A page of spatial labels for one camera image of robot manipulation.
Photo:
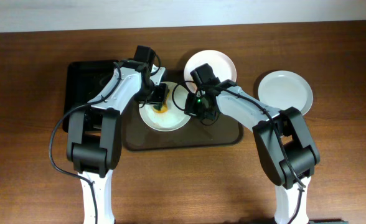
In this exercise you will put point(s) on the white plate with sauce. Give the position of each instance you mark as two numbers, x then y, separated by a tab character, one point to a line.
170	118

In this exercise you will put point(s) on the dark object at bottom edge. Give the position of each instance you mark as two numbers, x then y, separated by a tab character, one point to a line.
328	222

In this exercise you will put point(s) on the pink plate with sauce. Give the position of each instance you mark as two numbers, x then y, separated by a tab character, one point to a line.
222	66

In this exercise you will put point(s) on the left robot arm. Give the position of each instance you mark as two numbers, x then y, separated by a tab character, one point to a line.
97	94

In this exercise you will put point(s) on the black tray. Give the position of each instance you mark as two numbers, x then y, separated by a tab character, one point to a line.
84	81

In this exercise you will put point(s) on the green yellow sponge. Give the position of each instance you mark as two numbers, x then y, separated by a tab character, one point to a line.
160	108

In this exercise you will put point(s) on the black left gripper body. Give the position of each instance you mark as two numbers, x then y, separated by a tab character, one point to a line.
159	97

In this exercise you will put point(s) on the brown serving tray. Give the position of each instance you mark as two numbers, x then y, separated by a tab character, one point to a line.
137	136

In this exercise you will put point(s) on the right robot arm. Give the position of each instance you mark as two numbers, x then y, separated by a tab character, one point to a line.
287	152

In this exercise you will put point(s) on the grey plate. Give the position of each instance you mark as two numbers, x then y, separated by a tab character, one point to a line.
284	89

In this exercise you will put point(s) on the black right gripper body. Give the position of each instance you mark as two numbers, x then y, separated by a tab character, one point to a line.
194	109

